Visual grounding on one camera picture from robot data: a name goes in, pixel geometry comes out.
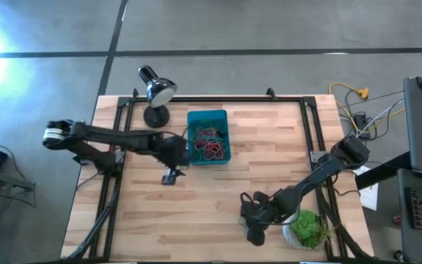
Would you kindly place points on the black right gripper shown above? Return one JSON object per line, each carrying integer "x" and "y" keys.
{"x": 256, "y": 214}

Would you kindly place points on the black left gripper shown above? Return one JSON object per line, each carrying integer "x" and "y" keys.
{"x": 174, "y": 150}

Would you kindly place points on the teal rubber band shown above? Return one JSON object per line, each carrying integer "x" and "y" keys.
{"x": 243, "y": 221}

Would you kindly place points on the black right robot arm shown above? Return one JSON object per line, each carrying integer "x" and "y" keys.
{"x": 317, "y": 172}

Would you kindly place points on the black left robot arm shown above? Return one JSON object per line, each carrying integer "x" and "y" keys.
{"x": 104, "y": 137}

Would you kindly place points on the teal plastic bin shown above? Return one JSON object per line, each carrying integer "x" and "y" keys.
{"x": 211, "y": 115}

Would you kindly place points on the succulent in white patterned pot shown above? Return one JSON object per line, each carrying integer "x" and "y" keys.
{"x": 306, "y": 229}

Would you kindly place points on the black desk lamp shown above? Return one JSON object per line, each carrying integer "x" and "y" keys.
{"x": 156, "y": 117}

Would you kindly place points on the grey metal mounting plate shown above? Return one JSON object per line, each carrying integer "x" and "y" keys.
{"x": 316, "y": 156}

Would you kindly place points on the white paper sheet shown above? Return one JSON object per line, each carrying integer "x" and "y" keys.
{"x": 370, "y": 198}

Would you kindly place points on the black desk beam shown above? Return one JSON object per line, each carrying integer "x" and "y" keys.
{"x": 379, "y": 172}

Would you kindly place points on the small red object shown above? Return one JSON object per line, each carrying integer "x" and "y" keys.
{"x": 397, "y": 220}

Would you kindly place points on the black power adapter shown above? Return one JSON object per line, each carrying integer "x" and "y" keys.
{"x": 361, "y": 121}

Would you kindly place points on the small round black object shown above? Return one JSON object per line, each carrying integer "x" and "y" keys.
{"x": 399, "y": 256}

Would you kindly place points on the dark grey side desk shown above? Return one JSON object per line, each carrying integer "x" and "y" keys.
{"x": 403, "y": 242}

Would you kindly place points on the dark grey stand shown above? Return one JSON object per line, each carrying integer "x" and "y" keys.
{"x": 6, "y": 179}

